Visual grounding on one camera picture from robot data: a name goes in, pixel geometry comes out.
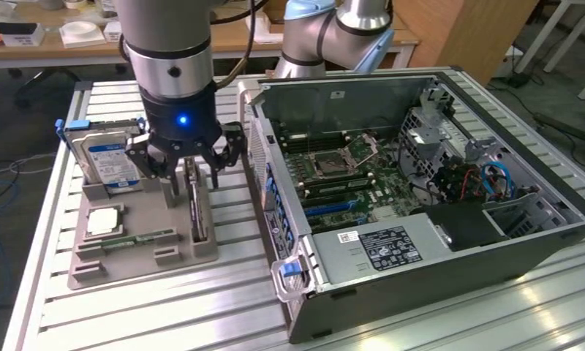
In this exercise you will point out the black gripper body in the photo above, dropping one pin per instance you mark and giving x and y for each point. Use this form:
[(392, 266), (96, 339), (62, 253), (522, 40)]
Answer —
[(180, 120)]

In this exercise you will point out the green graphics card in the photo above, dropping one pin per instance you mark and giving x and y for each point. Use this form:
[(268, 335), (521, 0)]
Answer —
[(197, 212)]

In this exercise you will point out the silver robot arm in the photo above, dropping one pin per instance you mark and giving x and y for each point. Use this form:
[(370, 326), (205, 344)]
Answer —
[(165, 36)]

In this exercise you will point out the blue expansion slot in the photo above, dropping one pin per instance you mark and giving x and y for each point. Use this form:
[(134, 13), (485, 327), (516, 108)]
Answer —
[(329, 209)]

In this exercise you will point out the hard disk with blue caddy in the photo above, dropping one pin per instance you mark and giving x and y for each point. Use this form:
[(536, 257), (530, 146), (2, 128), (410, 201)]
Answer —
[(104, 161)]

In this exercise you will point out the silver CPU chip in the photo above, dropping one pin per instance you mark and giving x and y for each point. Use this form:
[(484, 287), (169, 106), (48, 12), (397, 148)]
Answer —
[(102, 222)]

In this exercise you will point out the CPU socket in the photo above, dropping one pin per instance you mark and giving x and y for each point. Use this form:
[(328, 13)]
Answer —
[(330, 162)]

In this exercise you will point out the green RAM stick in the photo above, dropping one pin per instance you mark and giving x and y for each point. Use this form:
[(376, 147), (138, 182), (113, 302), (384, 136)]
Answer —
[(126, 242)]

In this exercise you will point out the black RAM stick with label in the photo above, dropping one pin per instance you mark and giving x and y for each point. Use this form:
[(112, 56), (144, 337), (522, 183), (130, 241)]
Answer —
[(336, 185)]

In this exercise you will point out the small white box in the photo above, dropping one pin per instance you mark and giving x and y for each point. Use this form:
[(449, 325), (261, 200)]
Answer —
[(113, 33)]

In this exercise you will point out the metal socket cover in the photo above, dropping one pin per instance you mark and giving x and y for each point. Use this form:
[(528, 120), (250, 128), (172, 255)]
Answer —
[(365, 146)]

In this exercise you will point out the black office chair base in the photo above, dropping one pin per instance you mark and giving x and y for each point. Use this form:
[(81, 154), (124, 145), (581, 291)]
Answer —
[(44, 82)]

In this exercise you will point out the grey parts rack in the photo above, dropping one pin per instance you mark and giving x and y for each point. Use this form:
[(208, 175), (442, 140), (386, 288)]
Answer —
[(136, 270)]

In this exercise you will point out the white foam box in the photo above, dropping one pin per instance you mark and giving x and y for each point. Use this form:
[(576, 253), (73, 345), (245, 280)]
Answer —
[(268, 29)]

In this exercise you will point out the white square foam tray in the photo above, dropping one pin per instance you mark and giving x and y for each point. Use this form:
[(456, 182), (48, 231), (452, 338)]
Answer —
[(81, 34)]

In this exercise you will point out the green motherboard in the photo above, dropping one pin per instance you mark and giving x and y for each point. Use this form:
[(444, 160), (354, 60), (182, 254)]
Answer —
[(374, 190)]

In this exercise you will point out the wooden desk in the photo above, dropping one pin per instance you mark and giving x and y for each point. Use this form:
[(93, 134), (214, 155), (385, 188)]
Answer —
[(53, 51)]

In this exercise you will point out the grey power supply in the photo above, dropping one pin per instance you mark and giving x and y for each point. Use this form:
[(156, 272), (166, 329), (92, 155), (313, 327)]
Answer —
[(350, 263)]

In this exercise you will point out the white box with black label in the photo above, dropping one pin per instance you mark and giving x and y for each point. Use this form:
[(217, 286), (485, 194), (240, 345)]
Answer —
[(21, 34)]

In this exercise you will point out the black open PC case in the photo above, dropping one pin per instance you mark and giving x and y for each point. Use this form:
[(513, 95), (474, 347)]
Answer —
[(418, 292)]

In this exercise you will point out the wooden cabinet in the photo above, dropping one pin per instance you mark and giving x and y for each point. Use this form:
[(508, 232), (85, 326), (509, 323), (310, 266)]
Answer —
[(468, 36)]

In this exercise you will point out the metal disk bay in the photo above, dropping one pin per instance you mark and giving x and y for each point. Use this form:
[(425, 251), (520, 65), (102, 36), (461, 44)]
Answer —
[(526, 215)]

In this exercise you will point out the white table frame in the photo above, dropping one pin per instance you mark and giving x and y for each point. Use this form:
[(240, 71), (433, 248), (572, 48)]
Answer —
[(541, 33)]

